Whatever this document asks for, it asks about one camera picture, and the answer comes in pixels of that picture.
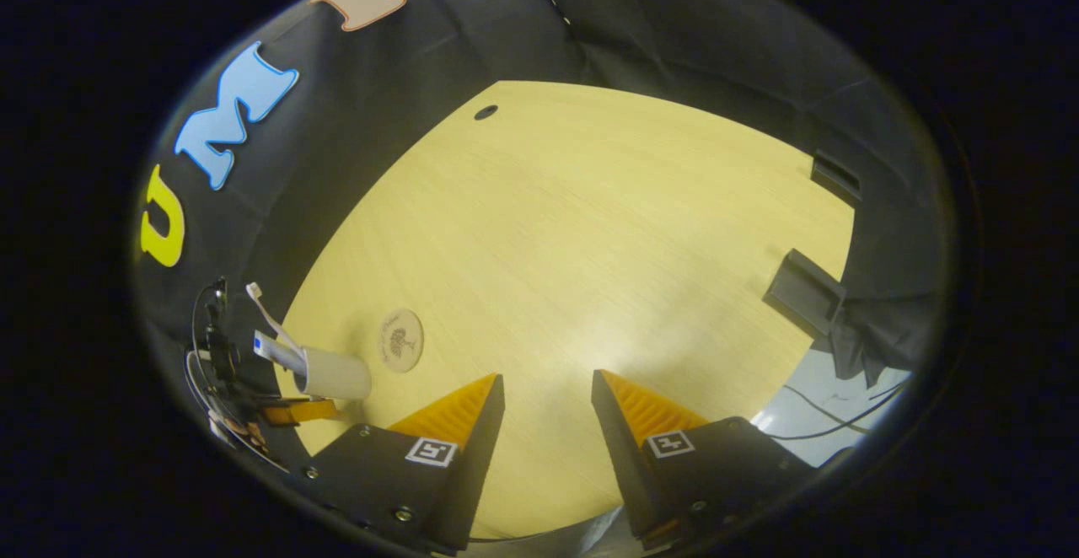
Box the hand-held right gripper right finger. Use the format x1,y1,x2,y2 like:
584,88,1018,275
590,368,819,550

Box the white toothbrush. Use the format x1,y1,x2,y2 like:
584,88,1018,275
246,282,304,357

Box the black table edge bracket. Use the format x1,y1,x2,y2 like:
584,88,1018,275
811,149,862,205
763,249,846,338

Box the black backdrop cloth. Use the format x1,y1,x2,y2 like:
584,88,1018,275
131,0,953,390

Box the round cork coaster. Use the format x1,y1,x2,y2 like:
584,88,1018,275
377,307,424,373

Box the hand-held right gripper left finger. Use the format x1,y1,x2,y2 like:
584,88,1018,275
303,373,507,555

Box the black cable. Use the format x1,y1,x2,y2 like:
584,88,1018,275
771,381,907,443

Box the white toothpaste tube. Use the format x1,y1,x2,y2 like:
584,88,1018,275
253,330,306,373

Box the white cup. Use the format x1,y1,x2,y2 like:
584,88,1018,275
293,346,373,400

